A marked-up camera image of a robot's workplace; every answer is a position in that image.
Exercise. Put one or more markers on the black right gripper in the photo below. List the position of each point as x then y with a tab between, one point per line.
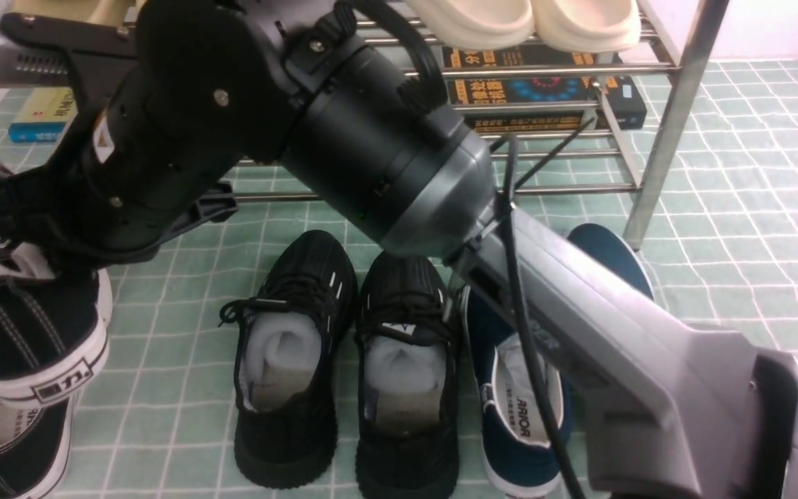
130	173

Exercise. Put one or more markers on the black knit sneaker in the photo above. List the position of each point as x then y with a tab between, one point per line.
409	347
286	434

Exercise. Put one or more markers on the black canvas sneaker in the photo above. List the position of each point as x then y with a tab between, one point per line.
53	327
34	449

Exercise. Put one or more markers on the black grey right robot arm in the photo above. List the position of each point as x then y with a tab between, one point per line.
348	97

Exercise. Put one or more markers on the steel shoe rack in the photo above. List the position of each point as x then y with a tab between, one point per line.
683	69

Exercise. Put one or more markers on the left yellow slipper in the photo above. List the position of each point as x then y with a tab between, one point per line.
104	13

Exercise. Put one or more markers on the yellow and blue book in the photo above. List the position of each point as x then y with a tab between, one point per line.
44	116

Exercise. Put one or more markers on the left cream slipper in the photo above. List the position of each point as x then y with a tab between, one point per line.
477	25

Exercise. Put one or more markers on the cream slipper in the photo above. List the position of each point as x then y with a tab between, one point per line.
477	25
588	26

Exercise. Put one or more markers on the black book with orange text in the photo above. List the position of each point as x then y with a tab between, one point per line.
544	90

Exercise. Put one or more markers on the right cream slipper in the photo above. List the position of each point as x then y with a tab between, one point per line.
588	26

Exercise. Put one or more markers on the right navy slip-on shoe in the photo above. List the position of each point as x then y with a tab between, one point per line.
605	247

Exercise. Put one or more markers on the navy slip-on shoe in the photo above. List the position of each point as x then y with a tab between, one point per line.
605	247
518	456

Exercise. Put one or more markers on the left navy slip-on shoe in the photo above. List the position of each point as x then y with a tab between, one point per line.
518	456

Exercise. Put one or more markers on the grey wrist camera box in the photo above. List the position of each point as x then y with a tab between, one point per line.
24	65

